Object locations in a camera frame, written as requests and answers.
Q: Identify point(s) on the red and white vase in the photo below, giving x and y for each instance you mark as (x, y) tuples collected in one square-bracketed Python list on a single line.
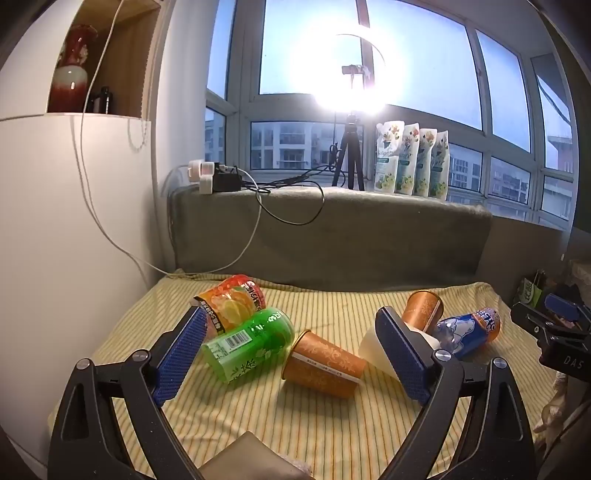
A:
[(69, 78)]

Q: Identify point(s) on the black tripod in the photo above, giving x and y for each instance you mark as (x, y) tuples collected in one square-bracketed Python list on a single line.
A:
[(351, 152)]

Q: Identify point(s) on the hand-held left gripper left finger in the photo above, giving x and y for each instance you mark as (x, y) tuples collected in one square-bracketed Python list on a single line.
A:
[(178, 357)]

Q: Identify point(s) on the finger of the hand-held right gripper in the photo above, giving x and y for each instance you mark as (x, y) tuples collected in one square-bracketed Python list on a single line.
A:
[(538, 321), (561, 307)]

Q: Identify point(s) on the grey blanket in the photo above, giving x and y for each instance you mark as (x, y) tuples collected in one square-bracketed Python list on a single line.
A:
[(369, 240)]

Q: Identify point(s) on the white cabinet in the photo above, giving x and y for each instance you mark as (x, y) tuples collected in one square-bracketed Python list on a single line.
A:
[(55, 230)]

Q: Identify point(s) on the green snack can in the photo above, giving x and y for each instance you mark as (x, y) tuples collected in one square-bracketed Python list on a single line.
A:
[(249, 344)]

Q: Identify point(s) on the yellow striped cloth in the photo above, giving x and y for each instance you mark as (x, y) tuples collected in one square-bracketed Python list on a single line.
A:
[(300, 429)]

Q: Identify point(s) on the white plastic cup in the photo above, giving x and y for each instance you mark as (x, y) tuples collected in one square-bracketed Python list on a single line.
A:
[(373, 348)]

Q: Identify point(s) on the green bag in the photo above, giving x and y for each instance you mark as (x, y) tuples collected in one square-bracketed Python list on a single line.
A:
[(533, 290)]

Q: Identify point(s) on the small black bottle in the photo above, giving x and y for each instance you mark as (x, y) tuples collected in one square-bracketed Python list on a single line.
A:
[(101, 99)]

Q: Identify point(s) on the white power strip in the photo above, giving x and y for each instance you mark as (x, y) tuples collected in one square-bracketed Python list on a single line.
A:
[(201, 168)]

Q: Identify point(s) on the black charger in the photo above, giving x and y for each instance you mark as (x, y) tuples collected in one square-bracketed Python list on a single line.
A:
[(226, 181)]

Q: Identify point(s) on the orange patterned paper cup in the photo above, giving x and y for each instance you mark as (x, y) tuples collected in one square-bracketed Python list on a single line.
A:
[(323, 364), (421, 310)]

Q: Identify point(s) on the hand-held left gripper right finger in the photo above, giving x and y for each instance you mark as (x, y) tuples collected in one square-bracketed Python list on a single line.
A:
[(402, 357)]

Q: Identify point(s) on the grey folded cloth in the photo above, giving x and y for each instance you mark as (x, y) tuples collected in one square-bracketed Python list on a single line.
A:
[(254, 457)]

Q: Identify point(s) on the floral refill pouch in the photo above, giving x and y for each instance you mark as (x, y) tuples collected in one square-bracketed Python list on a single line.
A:
[(385, 157), (425, 164), (441, 168), (408, 161)]

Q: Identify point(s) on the blue snack can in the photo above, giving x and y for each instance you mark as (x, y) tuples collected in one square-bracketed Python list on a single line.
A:
[(471, 330)]

